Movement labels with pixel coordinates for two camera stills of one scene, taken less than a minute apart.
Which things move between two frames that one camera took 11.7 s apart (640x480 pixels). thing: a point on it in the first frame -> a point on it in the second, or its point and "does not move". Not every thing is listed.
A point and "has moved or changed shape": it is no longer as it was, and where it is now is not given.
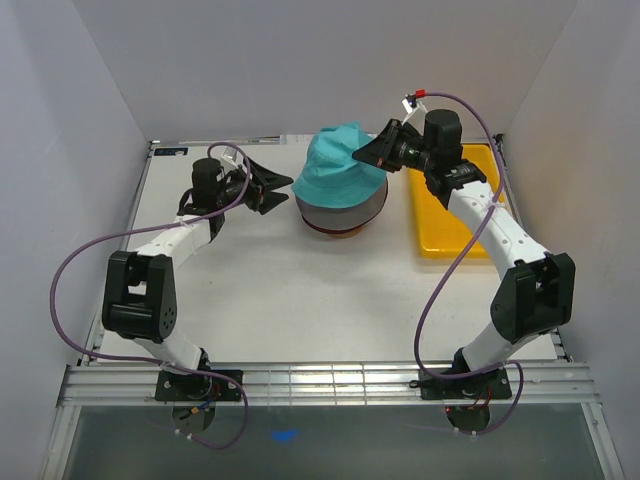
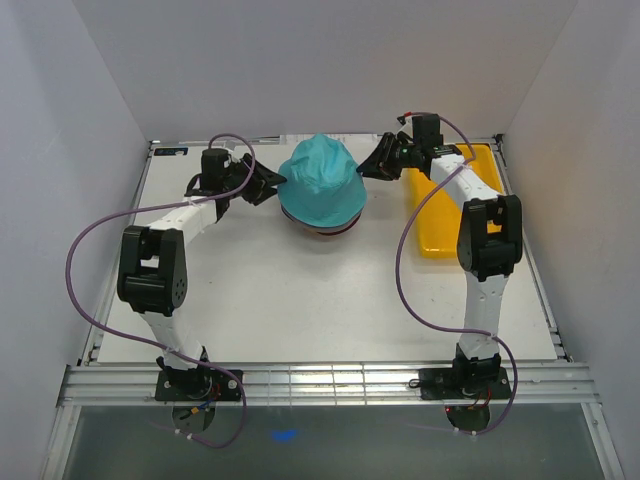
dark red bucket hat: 338,230 -> 324,230
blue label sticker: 171,151 does not move
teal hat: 334,177 has moved or changed shape
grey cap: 343,217 has moved or changed shape
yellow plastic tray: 441,233 does not move
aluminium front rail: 321,385 does not move
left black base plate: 201,386 does not move
